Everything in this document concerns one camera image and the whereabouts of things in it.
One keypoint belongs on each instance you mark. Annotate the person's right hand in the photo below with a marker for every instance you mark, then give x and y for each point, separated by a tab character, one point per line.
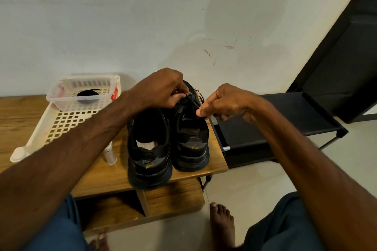
230	102

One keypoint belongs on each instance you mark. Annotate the person's left hand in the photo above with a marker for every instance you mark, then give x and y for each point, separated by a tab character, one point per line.
156	89

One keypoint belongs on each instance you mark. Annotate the single black shoelace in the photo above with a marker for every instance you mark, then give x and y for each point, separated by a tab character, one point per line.
191	99

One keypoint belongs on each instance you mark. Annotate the black shoe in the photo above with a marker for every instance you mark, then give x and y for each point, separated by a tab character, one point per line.
190	145
150	162

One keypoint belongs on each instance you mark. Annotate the black shoelaces bundle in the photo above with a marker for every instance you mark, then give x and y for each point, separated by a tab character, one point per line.
88	93

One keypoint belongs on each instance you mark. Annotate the person's right forearm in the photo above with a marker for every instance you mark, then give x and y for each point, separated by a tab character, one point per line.
318	177

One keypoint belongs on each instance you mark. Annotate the person's left forearm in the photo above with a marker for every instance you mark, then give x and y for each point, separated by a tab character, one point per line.
53	171

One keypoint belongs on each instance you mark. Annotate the person's blue shorts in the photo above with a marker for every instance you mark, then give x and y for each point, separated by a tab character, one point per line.
283	224

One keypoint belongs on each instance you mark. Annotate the red label sticker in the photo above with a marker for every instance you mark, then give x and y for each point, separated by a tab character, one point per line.
115	93

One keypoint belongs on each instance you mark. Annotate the black shoe rack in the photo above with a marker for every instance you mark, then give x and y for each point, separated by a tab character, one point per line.
277	121

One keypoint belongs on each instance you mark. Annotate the small white plastic basket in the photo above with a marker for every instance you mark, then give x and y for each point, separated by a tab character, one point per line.
62	104

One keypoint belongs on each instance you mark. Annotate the large white plastic tray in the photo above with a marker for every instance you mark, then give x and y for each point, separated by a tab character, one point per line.
59	124

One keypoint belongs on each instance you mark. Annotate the dark door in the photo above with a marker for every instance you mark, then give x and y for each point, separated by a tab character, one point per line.
344	54

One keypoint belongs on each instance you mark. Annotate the low wooden table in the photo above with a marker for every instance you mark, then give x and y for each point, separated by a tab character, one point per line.
15	124

